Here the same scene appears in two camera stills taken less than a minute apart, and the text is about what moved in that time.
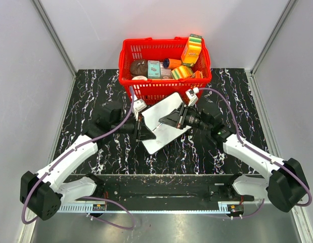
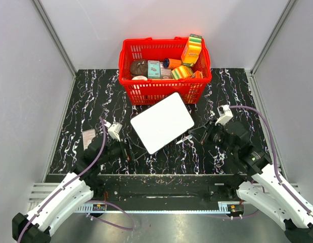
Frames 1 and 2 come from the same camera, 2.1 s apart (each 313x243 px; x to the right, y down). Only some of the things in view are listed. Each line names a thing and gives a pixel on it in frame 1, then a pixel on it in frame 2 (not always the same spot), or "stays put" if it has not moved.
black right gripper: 176,119 to 198,133
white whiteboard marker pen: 160,125 to 183,139
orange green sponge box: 191,50 stays put
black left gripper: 145,133 to 137,151
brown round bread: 138,68 stays put
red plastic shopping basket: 130,50 stays put
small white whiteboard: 164,133 stays put
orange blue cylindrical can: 171,63 stays put
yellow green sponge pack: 181,72 stays put
